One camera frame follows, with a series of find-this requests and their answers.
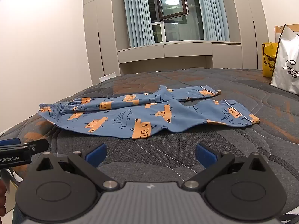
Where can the light blue curtain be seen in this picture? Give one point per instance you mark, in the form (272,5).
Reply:
(136,14)
(213,11)

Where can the yellow shopping bag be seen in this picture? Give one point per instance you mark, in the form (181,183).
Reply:
(268,60)

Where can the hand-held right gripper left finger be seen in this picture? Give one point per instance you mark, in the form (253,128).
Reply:
(96,155)

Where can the grey quilted bed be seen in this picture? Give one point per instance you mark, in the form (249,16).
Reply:
(210,135)

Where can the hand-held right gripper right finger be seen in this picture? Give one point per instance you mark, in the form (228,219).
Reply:
(205,154)

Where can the white flat object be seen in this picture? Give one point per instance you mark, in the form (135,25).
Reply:
(108,77)

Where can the beige window seat cabinet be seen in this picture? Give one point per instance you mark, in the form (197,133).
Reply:
(177,52)

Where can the blue pants with orange cars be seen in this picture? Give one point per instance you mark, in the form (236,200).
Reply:
(121,119)

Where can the beige wardrobe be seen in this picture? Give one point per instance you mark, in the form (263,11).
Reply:
(100,32)
(250,28)

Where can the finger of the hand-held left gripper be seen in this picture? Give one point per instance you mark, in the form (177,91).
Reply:
(9,142)
(38,145)

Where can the wooden bed headboard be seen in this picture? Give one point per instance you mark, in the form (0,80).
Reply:
(290,27)

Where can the clear plastic bag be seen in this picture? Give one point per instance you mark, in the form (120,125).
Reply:
(286,65)

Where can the window with brown frame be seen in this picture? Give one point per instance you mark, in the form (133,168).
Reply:
(175,11)

